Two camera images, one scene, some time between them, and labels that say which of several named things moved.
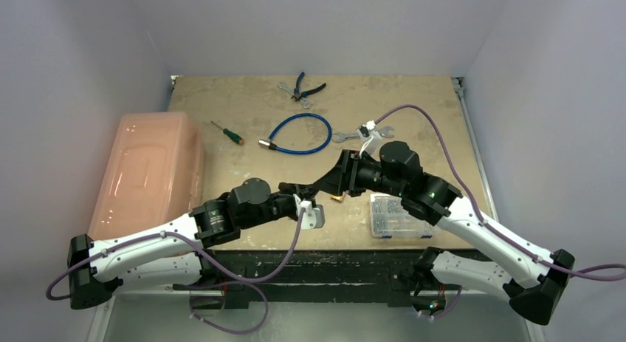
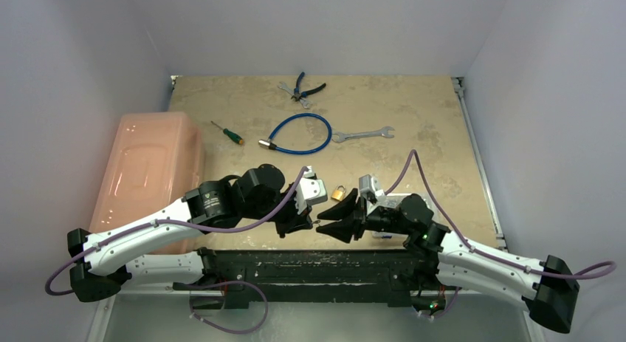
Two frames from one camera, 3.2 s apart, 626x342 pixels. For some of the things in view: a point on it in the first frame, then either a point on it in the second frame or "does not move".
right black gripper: (351, 172) → (361, 219)
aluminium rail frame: (458, 84) does not move
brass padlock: (337, 198) does not move
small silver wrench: (305, 104) does not move
